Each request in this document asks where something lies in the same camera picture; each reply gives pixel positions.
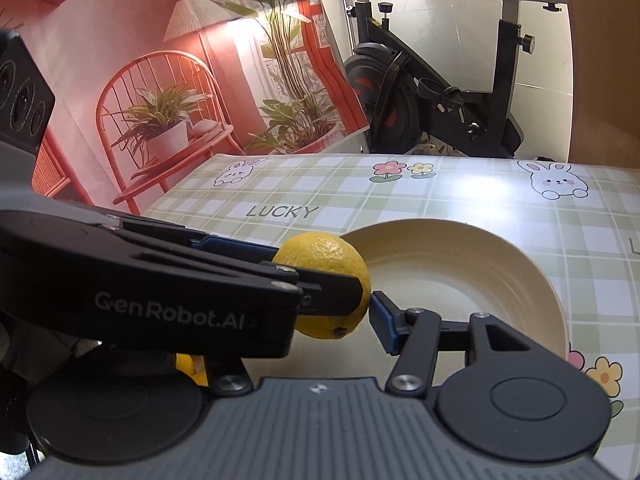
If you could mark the brown wooden board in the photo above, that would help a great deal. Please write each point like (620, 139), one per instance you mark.
(600, 85)

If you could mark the black exercise bike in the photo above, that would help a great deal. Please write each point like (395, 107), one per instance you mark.
(380, 90)

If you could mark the yellow lemon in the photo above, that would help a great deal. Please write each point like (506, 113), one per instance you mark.
(190, 367)
(320, 255)

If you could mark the wall poster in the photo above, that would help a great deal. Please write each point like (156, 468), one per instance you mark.
(150, 35)

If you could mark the green plaid tablecloth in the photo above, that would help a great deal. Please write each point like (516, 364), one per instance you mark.
(350, 185)

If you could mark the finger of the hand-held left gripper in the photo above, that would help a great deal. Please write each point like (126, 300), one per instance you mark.
(225, 247)
(332, 297)

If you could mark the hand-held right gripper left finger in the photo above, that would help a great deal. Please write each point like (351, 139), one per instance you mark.
(227, 375)

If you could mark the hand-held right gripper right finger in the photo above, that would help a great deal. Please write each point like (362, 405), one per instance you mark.
(382, 322)

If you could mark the cream round plate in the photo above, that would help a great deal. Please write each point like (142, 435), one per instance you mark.
(450, 270)

